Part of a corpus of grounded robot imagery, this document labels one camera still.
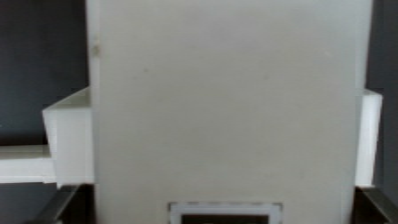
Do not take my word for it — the white small cabinet top block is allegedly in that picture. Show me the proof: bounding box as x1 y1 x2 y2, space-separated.
87 0 372 224

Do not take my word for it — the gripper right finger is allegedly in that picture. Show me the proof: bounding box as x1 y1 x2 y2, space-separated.
354 187 398 224

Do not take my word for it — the white cabinet body box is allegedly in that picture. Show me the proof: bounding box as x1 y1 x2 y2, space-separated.
43 88 384 187

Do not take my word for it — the white U-shaped fence wall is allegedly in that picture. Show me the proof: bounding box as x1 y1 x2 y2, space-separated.
0 144 59 184

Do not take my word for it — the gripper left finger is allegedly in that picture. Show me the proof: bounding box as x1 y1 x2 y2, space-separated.
23 185 80 224

